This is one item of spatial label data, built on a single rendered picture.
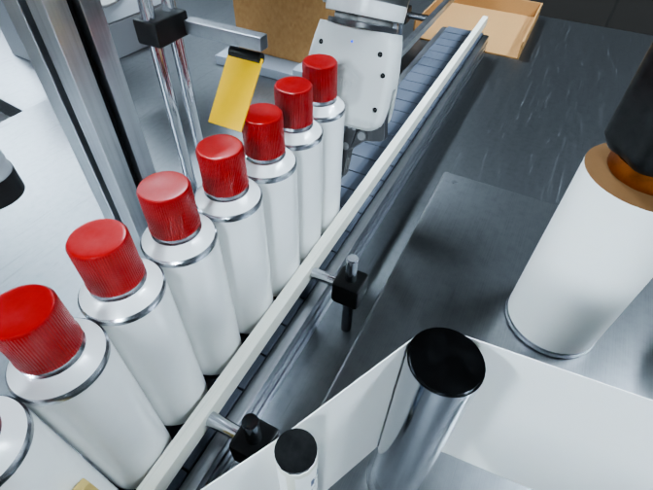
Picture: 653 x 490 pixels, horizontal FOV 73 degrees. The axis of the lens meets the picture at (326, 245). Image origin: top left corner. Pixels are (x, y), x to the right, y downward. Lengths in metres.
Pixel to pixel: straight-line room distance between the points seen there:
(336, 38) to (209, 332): 0.32
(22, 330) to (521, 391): 0.25
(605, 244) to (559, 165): 0.46
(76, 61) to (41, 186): 0.43
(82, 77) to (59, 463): 0.26
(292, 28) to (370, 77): 0.52
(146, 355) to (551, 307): 0.33
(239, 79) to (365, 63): 0.17
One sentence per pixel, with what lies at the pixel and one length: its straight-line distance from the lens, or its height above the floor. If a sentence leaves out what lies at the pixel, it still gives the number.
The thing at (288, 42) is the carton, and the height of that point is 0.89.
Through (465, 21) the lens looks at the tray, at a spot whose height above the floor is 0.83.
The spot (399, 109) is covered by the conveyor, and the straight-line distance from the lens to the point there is 0.79.
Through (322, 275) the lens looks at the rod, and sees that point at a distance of 0.45.
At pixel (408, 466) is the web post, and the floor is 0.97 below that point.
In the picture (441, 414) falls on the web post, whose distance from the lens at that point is 0.24.
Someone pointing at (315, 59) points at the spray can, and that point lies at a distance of 0.44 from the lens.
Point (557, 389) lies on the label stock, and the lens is 0.26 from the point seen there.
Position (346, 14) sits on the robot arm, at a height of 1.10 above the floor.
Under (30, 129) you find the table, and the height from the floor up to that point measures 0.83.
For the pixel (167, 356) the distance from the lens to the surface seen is 0.33.
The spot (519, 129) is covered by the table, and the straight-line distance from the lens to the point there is 0.90.
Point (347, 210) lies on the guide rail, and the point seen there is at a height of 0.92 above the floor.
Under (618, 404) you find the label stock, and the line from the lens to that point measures 0.27.
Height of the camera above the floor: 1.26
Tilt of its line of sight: 46 degrees down
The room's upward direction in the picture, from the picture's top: 2 degrees clockwise
